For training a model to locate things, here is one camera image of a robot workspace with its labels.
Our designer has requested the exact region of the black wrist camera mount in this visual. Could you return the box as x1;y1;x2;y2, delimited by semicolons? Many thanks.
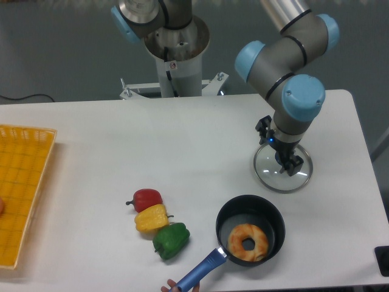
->
255;116;274;145

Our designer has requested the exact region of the grey table leg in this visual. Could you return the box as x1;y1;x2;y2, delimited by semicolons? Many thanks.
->
370;128;389;162

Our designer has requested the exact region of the black device at table edge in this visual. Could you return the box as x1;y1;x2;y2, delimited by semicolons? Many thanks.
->
374;246;389;277

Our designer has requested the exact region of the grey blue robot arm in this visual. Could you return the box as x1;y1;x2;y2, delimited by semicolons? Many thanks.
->
111;1;340;176

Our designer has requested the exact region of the person's hand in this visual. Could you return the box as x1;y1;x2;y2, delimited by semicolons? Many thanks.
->
160;278;202;292

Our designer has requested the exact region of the yellow toy bell pepper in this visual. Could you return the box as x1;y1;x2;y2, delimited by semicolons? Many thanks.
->
134;204;173;233

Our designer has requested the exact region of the green toy bell pepper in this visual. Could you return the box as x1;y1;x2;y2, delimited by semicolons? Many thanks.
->
153;223;190;260

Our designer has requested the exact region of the glazed toy donut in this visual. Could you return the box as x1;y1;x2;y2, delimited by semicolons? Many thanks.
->
227;223;269;262

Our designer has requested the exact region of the black saucepan blue handle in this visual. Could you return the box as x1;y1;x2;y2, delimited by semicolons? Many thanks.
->
176;195;286;291

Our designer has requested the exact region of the glass pot lid blue knob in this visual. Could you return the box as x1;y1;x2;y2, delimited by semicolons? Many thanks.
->
253;144;313;193

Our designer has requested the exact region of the yellow plastic basket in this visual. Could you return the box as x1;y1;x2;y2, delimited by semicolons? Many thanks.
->
1;124;57;269

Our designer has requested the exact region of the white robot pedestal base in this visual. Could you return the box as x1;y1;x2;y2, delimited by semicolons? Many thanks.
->
120;16;229;100

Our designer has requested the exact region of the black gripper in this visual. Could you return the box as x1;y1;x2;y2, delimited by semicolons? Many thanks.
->
272;136;304;176

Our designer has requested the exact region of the red toy bell pepper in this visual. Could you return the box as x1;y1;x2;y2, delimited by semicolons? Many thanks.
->
126;189;163;213

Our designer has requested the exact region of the black cable on floor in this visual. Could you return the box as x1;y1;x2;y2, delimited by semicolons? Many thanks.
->
0;94;56;102

